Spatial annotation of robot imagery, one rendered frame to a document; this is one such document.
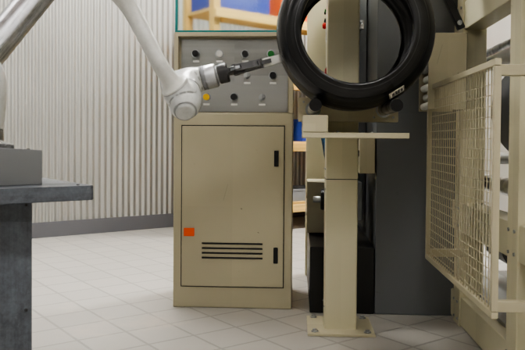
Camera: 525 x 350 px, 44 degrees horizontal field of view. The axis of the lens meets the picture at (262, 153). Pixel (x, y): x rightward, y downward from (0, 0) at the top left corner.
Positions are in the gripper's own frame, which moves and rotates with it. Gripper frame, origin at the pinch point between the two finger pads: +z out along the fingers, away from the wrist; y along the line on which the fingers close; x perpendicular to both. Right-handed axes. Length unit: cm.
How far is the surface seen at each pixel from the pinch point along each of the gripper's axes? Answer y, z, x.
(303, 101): 23.4, 8.3, 16.0
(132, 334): 17, -80, 89
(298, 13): -11.8, 12.8, -11.9
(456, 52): 19, 70, 12
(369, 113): 24.0, 32.5, 26.8
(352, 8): 26.1, 36.4, -15.6
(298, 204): 331, -9, 83
